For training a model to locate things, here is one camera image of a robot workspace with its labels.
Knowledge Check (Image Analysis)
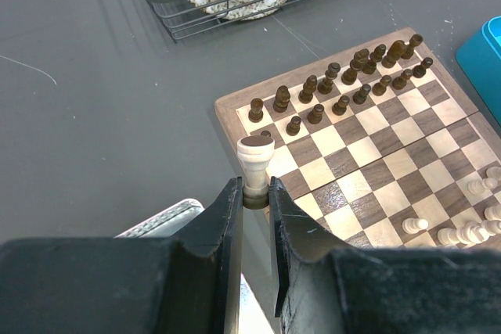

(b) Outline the dark king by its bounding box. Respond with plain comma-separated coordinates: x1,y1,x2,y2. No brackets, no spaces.
341,48,369,85

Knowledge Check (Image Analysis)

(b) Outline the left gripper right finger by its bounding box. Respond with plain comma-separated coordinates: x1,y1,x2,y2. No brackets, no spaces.
269,178,500,333

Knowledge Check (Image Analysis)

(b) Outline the wooden chess board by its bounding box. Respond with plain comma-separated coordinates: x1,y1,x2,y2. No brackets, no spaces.
215,45,500,247

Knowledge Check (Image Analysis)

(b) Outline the dark bishop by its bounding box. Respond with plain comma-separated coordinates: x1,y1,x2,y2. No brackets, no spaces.
362,44,387,75
298,75,318,104

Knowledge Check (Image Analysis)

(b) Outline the dark queen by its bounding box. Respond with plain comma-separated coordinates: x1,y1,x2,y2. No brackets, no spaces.
317,63,341,95

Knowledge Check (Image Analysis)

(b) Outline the light pawn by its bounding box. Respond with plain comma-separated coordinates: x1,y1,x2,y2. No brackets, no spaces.
486,166,501,181
467,178,498,196
402,218,429,235

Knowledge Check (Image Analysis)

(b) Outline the light chess piece on board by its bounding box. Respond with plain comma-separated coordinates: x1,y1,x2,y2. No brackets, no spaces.
438,222,490,246

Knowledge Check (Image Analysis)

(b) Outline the blue plastic tray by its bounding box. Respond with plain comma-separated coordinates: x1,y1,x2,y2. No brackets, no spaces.
456,16,501,124

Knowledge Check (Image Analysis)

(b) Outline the dark knight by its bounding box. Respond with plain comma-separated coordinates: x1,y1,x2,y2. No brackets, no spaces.
381,40,407,68
272,85,290,113

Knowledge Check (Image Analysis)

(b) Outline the light chess piece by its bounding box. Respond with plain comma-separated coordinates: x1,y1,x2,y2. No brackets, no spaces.
438,222,490,246
236,134,275,210

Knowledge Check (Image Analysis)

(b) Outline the dark rook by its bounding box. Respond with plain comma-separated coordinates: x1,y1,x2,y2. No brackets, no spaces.
401,34,424,60
248,98,264,123

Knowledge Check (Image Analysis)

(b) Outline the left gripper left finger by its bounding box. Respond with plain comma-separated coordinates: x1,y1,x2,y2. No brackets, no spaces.
1,178,243,333

